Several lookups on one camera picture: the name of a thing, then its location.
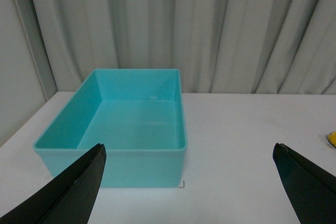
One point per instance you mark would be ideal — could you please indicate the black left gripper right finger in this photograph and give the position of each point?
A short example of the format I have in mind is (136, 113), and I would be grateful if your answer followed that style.
(310, 189)

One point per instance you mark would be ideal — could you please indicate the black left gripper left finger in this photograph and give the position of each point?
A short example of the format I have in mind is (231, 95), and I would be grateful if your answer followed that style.
(69, 197)

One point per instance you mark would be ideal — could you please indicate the yellow beetle toy car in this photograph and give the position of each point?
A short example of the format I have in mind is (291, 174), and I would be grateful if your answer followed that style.
(331, 137)

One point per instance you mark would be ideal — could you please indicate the turquoise plastic storage box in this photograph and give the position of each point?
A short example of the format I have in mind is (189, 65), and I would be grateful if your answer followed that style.
(137, 114)

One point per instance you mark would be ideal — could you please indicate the white pleated curtain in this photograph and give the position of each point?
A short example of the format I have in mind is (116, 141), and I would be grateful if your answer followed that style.
(219, 46)

